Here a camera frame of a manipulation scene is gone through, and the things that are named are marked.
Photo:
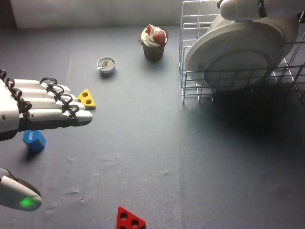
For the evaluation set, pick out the cupcake with cream and strawberries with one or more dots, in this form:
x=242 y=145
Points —
x=153 y=45

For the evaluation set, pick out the white backdrop cloth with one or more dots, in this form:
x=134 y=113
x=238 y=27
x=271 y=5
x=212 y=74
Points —
x=95 y=12

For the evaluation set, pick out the red triangle block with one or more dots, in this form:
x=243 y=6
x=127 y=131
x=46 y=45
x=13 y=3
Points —
x=128 y=220

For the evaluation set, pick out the small bowl with spoon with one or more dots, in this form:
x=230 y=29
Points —
x=106 y=65

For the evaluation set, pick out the white plate leaves and script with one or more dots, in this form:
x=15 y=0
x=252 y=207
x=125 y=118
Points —
x=226 y=52

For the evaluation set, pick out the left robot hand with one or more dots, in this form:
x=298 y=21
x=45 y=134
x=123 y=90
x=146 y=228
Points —
x=35 y=107

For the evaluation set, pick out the white plate grey leaf print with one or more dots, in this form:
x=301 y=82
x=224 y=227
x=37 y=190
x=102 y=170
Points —
x=291 y=31

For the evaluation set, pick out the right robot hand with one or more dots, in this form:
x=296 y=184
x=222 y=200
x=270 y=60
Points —
x=240 y=9

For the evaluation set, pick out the yellow triangle block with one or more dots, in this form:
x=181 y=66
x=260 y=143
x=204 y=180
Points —
x=88 y=99

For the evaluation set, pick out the blue hexagonal block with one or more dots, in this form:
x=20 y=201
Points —
x=35 y=143

